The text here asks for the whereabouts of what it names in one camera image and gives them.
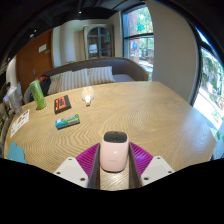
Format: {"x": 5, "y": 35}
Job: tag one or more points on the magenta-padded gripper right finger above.
{"x": 155, "y": 168}

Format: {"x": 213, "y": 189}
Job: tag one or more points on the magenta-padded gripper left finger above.
{"x": 71, "y": 168}

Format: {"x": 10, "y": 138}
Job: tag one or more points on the pink and black computer mouse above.
{"x": 114, "y": 155}

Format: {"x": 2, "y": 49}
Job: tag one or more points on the blue cloud-shaped mouse pad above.
{"x": 16, "y": 154}

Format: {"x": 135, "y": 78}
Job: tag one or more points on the green and blue tissue pack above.
{"x": 67, "y": 121}

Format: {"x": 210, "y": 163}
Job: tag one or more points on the black box with orange print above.
{"x": 62, "y": 104}

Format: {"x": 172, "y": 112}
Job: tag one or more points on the white sticker sheet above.
{"x": 20, "y": 122}

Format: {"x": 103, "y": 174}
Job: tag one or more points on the green drink can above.
{"x": 38, "y": 95}

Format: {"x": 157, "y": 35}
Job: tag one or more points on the striped cushion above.
{"x": 76, "y": 79}
{"x": 100, "y": 75}
{"x": 55, "y": 85}

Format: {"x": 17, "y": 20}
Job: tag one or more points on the black bag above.
{"x": 44, "y": 85}

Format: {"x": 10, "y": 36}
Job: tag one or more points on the side window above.
{"x": 210, "y": 86}

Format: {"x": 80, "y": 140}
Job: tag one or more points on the brown wooden door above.
{"x": 31, "y": 63}

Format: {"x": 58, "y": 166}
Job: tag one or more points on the white door sign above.
{"x": 42, "y": 48}

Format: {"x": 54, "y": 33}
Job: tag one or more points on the large black-framed window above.
{"x": 138, "y": 40}

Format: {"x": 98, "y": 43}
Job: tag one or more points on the glass-door cabinet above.
{"x": 98, "y": 41}

